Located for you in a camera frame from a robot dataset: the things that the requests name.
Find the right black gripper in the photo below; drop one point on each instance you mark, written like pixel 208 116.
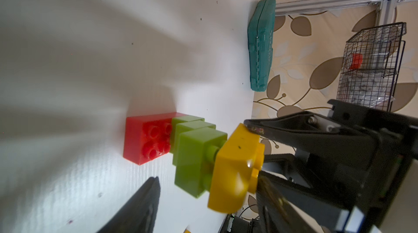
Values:
pixel 345 174

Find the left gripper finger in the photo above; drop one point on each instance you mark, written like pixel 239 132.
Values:
pixel 138 215

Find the yellow lego brick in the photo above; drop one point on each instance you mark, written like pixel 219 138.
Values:
pixel 236 170

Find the green lego brick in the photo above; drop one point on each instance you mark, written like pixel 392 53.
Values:
pixel 181 124
pixel 196 125
pixel 196 157

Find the red long lego brick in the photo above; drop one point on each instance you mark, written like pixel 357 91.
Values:
pixel 147 137

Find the clear plastic bag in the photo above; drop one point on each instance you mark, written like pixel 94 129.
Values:
pixel 367 80

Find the green plastic tool case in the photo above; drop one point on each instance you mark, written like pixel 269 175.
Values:
pixel 260 41

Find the right wall wire basket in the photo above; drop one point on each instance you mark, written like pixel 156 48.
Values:
pixel 381 39

